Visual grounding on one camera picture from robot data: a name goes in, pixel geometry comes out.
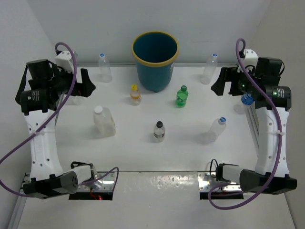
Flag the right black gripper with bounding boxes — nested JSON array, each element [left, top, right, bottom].
[[212, 66, 260, 96]]

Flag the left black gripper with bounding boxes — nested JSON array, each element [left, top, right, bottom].
[[48, 64, 95, 98]]

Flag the bottle with blue label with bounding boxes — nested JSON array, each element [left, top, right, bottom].
[[234, 94, 254, 115]]

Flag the square clear bottle white cap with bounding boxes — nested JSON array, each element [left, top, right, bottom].
[[93, 105, 116, 138]]

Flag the clear bottle blue cap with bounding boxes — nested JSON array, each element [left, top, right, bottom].
[[202, 117, 226, 145]]

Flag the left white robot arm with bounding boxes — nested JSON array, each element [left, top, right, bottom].
[[15, 59, 95, 199]]

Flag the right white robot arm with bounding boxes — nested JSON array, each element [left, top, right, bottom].
[[211, 57, 297, 195]]

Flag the blue bin yellow rim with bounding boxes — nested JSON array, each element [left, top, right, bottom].
[[132, 31, 179, 93]]

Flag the small bottle yellow cap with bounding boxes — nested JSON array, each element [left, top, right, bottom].
[[130, 84, 142, 105]]

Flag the green plastic bottle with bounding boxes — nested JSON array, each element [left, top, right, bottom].
[[176, 85, 188, 108]]

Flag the small bottle black cap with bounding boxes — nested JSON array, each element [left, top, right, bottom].
[[153, 121, 165, 142]]

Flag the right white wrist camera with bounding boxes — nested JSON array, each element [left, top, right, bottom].
[[242, 49, 258, 67]]

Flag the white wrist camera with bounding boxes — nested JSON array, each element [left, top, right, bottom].
[[55, 51, 74, 73], [242, 49, 258, 67]]

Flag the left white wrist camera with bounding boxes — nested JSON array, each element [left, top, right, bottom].
[[55, 51, 74, 73]]

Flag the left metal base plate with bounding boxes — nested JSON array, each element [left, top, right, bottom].
[[77, 172, 116, 193]]

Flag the metal base plate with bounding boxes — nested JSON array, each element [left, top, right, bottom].
[[77, 172, 116, 193], [197, 171, 242, 193]]

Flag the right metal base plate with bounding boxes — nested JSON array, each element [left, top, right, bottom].
[[197, 171, 242, 193]]

